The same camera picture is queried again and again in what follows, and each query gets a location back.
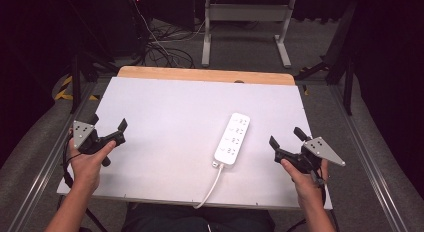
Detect white table board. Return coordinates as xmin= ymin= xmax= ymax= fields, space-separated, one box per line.
xmin=56 ymin=76 xmax=334 ymax=211

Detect person's right hand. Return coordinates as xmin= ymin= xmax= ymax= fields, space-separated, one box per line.
xmin=280 ymin=158 xmax=330 ymax=210

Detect tangle of floor cables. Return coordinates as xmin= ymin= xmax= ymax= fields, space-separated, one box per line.
xmin=130 ymin=0 xmax=208 ymax=69

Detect aluminium floor rail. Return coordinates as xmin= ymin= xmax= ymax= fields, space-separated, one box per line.
xmin=327 ymin=85 xmax=410 ymax=232
xmin=6 ymin=81 xmax=98 ymax=232

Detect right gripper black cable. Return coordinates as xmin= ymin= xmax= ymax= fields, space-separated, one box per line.
xmin=285 ymin=167 xmax=340 ymax=232

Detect wooden table top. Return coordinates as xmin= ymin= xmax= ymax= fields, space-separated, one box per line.
xmin=116 ymin=65 xmax=297 ymax=87

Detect person's dark pants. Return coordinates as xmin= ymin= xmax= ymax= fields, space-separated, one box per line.
xmin=121 ymin=203 xmax=276 ymax=232

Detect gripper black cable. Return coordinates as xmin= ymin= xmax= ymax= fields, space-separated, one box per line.
xmin=61 ymin=133 xmax=110 ymax=232
xmin=285 ymin=167 xmax=340 ymax=232

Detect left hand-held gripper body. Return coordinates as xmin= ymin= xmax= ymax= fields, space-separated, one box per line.
xmin=72 ymin=120 xmax=127 ymax=168

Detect black metal stand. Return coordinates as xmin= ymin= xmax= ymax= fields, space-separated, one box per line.
xmin=294 ymin=1 xmax=358 ymax=117

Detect person's left hand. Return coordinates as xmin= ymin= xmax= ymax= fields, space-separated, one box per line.
xmin=68 ymin=140 xmax=117 ymax=194

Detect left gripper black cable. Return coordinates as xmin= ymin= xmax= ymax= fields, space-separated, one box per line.
xmin=61 ymin=133 xmax=110 ymax=232

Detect grey metal stand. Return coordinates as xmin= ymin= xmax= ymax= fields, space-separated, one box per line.
xmin=201 ymin=0 xmax=297 ymax=69

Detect black tripod stand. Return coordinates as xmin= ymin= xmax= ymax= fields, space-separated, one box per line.
xmin=67 ymin=51 xmax=116 ymax=115

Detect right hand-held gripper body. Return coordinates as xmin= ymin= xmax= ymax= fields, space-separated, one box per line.
xmin=273 ymin=136 xmax=347 ymax=187

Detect white power strip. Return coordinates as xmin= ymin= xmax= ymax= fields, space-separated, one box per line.
xmin=213 ymin=112 xmax=252 ymax=167

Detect white power strip cable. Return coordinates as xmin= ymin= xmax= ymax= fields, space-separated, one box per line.
xmin=192 ymin=160 xmax=225 ymax=210

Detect yellow black floor tape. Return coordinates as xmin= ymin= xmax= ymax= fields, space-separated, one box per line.
xmin=53 ymin=74 xmax=101 ymax=102

